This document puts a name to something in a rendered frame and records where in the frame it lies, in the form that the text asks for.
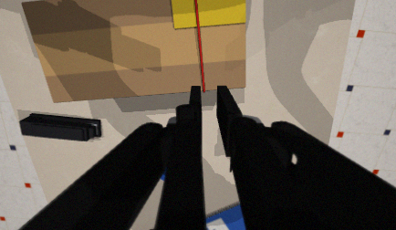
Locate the brown cardboard box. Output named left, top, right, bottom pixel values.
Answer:
left=22, top=0, right=246, bottom=103

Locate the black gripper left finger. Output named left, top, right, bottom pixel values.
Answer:
left=18, top=86, right=208, bottom=230

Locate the blue notebook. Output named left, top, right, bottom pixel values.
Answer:
left=206, top=203, right=245, bottom=230

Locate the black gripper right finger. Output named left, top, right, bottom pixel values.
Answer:
left=216, top=86, right=396, bottom=230

